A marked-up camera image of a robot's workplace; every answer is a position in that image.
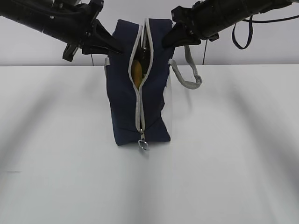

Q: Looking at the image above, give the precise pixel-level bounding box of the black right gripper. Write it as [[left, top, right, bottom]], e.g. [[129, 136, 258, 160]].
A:
[[162, 0, 220, 48]]

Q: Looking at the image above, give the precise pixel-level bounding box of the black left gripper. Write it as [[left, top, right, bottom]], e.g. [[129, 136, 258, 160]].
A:
[[63, 0, 123, 62]]

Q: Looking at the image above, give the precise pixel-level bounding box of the navy blue lunch bag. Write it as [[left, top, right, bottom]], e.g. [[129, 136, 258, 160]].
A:
[[105, 18, 202, 150]]

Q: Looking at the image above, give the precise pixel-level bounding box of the yellow banana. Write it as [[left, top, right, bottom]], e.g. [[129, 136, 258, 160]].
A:
[[131, 59, 143, 89]]

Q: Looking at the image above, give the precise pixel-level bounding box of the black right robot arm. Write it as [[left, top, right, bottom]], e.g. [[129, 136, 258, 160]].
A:
[[162, 0, 295, 48]]

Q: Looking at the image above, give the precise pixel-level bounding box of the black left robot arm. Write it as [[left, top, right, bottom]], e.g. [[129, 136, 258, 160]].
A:
[[0, 0, 123, 62]]

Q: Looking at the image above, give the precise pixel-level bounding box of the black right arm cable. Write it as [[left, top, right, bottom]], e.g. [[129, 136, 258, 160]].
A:
[[231, 13, 299, 49]]

